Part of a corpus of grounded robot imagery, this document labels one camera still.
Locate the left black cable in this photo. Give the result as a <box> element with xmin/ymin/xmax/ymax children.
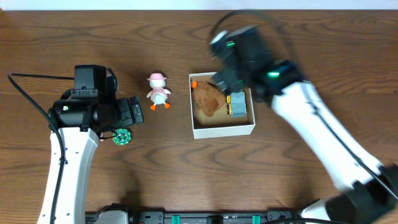
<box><xmin>7</xmin><ymin>73</ymin><xmax>75</xmax><ymax>224</ymax></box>

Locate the grey yellow toy truck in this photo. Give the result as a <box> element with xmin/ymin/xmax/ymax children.
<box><xmin>226</xmin><ymin>91</ymin><xmax>247</xmax><ymax>117</ymax></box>

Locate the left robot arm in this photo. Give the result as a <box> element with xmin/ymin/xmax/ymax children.
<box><xmin>38</xmin><ymin>65</ymin><xmax>144</xmax><ymax>223</ymax></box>

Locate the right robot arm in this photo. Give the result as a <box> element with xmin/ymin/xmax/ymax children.
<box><xmin>210</xmin><ymin>26</ymin><xmax>397</xmax><ymax>223</ymax></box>

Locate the white cardboard box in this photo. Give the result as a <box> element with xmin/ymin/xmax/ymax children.
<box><xmin>190</xmin><ymin>88</ymin><xmax>256</xmax><ymax>139</ymax></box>

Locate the black cable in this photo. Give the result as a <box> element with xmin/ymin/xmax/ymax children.
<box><xmin>208</xmin><ymin>9</ymin><xmax>398</xmax><ymax>200</ymax></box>
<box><xmin>7</xmin><ymin>73</ymin><xmax>75</xmax><ymax>224</ymax></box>

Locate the right black cable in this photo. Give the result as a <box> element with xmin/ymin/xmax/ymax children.
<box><xmin>208</xmin><ymin>9</ymin><xmax>398</xmax><ymax>200</ymax></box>

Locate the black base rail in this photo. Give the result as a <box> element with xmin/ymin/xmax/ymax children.
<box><xmin>85</xmin><ymin>203</ymin><xmax>298</xmax><ymax>224</ymax></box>

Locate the brown plush toy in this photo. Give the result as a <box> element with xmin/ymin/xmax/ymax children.
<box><xmin>191</xmin><ymin>81</ymin><xmax>226</xmax><ymax>117</ymax></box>

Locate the white duck toy pink hat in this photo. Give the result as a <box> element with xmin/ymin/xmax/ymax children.
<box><xmin>147</xmin><ymin>73</ymin><xmax>171</xmax><ymax>111</ymax></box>

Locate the green round spinning top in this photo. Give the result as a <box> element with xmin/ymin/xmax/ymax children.
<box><xmin>113</xmin><ymin>129</ymin><xmax>132</xmax><ymax>146</ymax></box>

